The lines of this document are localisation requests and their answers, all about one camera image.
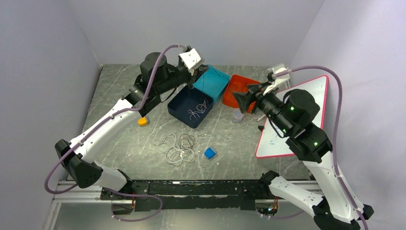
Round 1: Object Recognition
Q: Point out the cable pile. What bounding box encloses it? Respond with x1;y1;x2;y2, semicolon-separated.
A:
154;132;199;166

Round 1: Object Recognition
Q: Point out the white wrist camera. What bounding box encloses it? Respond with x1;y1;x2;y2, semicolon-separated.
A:
262;63;291;96
179;46;204;75

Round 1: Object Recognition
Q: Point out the blue grey block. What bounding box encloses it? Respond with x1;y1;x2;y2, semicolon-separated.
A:
204;147;217;160

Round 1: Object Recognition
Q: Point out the orange box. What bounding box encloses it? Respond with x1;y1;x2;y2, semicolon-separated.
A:
222;74;262;114

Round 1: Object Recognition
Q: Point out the pink framed whiteboard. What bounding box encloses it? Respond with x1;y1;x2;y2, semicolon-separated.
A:
255;75;331;161

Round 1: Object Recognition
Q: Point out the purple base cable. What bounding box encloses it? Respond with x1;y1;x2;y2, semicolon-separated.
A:
104;189;164;222

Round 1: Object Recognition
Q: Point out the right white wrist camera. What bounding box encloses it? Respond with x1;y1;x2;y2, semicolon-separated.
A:
262;63;291;96

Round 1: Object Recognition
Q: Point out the navy blue box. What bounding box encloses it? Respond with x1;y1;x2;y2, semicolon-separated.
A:
167;86;214;128

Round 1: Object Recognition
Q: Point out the black cable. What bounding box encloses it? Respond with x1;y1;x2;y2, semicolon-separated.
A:
190;65;231;105

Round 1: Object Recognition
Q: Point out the white cable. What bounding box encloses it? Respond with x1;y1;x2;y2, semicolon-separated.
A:
188;100;208;121

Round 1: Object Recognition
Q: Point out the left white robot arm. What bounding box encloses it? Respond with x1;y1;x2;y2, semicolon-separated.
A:
55;47;207;199

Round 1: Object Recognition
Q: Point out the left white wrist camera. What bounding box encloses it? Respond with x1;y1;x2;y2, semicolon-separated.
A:
179;46;204;75

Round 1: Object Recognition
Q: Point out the clear paperclip jar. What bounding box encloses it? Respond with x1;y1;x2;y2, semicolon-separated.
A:
232;108;244;123

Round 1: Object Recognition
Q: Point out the yellow grey block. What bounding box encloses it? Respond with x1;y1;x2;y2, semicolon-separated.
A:
137;116;150;127

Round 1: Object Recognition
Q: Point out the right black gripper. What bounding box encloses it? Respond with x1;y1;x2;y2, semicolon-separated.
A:
231;80;293;134

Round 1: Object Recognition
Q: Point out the teal box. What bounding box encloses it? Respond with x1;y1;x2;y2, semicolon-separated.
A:
193;65;231;103

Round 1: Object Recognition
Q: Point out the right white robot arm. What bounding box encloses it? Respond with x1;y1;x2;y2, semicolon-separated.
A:
233;83;373;230

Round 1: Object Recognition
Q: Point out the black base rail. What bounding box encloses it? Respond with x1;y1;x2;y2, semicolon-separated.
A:
100;179;275;214

